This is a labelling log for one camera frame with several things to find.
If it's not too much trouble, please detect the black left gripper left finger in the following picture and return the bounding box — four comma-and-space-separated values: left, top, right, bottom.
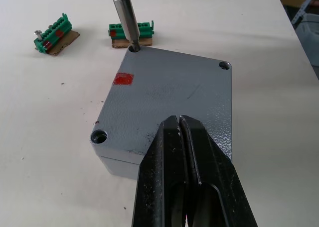
131, 114, 188, 227

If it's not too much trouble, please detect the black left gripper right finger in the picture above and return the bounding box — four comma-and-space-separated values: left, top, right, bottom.
179, 114, 259, 227

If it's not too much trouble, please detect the grey box lid red sticker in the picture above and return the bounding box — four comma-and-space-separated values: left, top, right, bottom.
90, 45, 233, 164

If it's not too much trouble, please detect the blue black electric screwdriver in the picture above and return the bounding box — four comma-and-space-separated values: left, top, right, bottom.
110, 0, 142, 52

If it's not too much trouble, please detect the grey metal box base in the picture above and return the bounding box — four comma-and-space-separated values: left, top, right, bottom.
99, 154, 144, 181

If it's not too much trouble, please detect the green screw holder on cardboard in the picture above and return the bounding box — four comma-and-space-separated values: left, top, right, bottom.
108, 20, 156, 49
33, 12, 81, 56

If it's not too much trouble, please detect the grey plastic bin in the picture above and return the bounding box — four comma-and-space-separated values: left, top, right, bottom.
295, 12, 319, 80

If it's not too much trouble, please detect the grey metal rack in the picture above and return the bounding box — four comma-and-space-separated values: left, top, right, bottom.
291, 0, 319, 26

